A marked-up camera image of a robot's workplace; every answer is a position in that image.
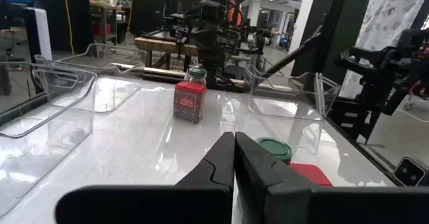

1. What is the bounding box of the metal shelf rack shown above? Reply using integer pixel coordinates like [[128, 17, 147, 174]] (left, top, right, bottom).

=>
[[87, 0, 128, 47]]

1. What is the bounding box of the white square column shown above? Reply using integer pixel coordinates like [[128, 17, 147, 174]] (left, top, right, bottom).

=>
[[288, 0, 318, 56]]

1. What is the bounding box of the patterned white curtain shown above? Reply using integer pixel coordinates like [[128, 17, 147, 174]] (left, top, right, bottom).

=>
[[338, 0, 429, 99]]

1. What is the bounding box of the red-lidded smoked paprika tin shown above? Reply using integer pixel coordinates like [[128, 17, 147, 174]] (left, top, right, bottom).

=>
[[172, 80, 208, 124], [288, 162, 333, 187]]

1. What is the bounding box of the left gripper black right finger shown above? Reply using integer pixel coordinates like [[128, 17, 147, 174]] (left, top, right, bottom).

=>
[[234, 131, 429, 224]]

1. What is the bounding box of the clear plastic bin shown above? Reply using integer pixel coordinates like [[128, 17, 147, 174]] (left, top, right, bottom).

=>
[[33, 42, 148, 114], [0, 60, 99, 218], [244, 64, 342, 156]]

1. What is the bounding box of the green-lidded glass spice jar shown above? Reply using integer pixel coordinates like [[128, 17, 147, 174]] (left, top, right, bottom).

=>
[[255, 136, 294, 166], [186, 66, 208, 87]]

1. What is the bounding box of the yellow hanging cable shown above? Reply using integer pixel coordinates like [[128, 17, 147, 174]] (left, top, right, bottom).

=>
[[62, 0, 75, 56]]

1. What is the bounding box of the white tower fan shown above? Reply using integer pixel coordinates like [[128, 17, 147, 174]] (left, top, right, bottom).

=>
[[21, 6, 53, 62]]

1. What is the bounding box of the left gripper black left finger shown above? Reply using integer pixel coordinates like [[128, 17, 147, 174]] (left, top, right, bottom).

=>
[[54, 131, 235, 224]]

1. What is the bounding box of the small black table camera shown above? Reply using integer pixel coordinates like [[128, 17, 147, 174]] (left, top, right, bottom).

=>
[[392, 156, 426, 187]]

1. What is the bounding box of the orange round object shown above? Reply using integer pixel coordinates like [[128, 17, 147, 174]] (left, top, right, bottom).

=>
[[227, 2, 244, 29]]

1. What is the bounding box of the wooden workbench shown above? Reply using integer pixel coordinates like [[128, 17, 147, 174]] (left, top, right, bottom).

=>
[[133, 36, 202, 71]]

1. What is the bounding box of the black machine rig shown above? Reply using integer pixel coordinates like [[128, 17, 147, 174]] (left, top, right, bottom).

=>
[[334, 28, 429, 144]]

